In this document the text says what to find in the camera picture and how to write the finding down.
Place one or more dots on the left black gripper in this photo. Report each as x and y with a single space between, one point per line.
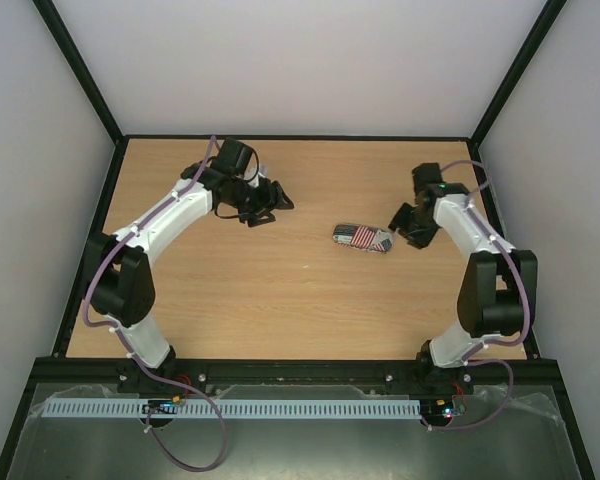
271 197

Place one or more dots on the left circuit board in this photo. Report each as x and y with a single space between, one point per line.
171 406

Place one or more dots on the light blue slotted cable duct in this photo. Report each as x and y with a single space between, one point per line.
239 409

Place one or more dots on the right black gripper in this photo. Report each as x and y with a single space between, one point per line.
411 225

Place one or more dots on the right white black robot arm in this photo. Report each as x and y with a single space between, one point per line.
495 306

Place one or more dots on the right circuit board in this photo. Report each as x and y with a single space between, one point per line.
445 408

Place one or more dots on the circuit board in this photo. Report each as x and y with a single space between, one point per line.
445 408
171 406

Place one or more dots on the patterned sunglasses case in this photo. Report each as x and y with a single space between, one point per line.
363 238

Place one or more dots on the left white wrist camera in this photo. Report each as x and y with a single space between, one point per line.
260 176

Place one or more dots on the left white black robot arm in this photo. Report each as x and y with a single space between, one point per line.
117 273

